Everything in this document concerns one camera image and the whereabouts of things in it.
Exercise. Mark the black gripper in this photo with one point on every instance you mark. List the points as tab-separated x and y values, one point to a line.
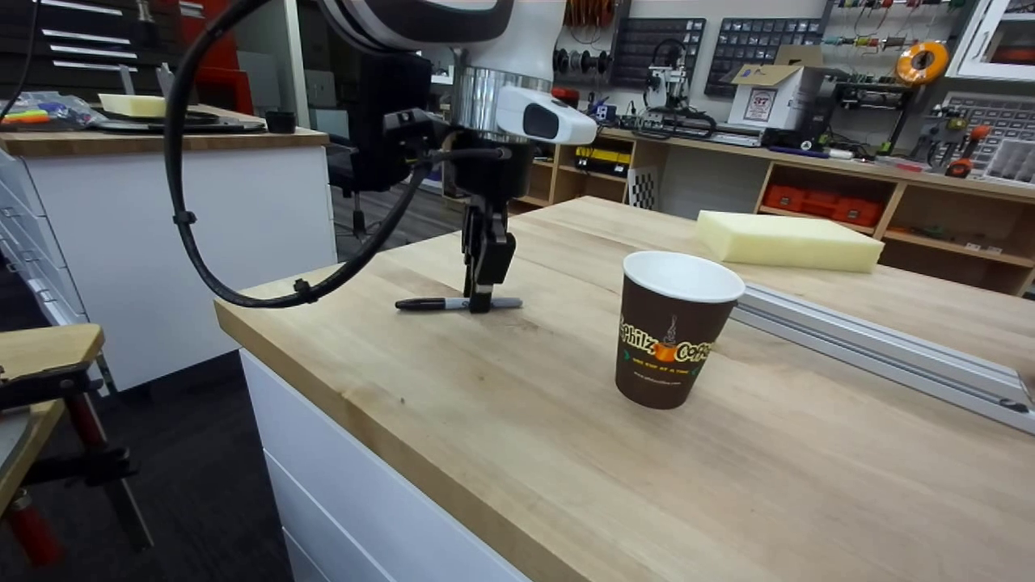
488	174

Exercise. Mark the black grey marker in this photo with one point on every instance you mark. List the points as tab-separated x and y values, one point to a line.
432	304

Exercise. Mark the brown paper cup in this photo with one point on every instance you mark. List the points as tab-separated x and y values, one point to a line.
667	343

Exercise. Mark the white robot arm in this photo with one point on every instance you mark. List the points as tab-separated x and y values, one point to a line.
513	61

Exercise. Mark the yellow black box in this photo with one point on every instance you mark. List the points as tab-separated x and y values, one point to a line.
604	161

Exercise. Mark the black office chair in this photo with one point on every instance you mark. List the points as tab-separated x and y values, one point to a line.
377	117

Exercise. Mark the dark pegboard panel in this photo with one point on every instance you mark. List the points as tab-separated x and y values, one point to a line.
760	37
650	45

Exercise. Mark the white table cabinet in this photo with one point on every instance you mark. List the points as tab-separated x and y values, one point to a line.
343	505

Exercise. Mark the yellow foam block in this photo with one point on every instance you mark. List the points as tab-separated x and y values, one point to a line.
788	240

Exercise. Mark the white cardboard box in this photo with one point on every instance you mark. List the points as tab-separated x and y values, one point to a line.
769	100

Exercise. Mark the white counter wooden top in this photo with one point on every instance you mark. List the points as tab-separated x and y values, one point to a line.
163	247

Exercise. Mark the red bin row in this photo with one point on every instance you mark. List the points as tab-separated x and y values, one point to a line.
826	202

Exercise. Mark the red tool cabinet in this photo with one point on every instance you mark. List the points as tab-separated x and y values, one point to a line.
216	67

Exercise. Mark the black mat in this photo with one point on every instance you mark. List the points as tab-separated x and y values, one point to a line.
129	120

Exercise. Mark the thin yellow foam pad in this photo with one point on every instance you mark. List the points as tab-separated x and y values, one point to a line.
129	104

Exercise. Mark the black 3D printer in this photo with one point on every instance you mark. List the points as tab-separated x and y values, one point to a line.
867	115

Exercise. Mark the wooden shelving unit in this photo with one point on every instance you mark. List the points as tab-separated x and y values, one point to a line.
948	231

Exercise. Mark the clear plastic sheet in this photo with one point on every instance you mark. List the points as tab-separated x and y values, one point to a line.
32	239

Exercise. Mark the wooden workbench with clamps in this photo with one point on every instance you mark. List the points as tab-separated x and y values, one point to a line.
42	359

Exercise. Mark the black drawer cabinet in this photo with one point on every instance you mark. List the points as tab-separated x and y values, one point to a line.
82	45

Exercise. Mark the orange spool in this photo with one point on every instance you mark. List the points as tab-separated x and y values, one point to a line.
923	61

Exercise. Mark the white glass door cabinet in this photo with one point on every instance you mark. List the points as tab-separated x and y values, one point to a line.
1003	37

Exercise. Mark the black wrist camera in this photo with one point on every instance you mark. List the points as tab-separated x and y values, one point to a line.
424	133

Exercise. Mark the aluminium extrusion rail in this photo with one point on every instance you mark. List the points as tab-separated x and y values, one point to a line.
885	351

